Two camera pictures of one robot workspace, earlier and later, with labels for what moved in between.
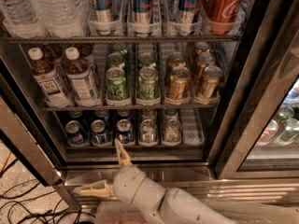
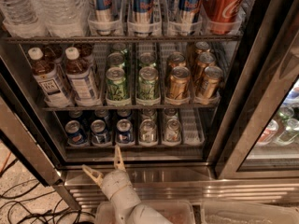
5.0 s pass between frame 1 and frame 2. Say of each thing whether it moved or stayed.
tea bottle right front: stayed
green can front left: stayed
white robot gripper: moved
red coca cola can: stayed
